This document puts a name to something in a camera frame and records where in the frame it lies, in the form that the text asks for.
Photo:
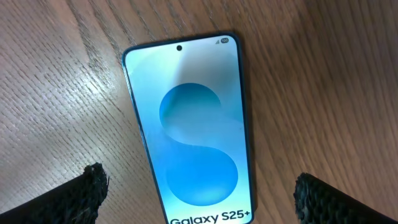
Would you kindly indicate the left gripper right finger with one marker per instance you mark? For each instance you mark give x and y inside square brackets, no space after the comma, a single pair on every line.
[318,202]

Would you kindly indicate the blue Samsung Galaxy smartphone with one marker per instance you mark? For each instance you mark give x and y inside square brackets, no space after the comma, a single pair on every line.
[190,105]

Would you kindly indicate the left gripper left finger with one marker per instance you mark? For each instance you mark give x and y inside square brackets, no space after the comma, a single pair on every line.
[76,201]

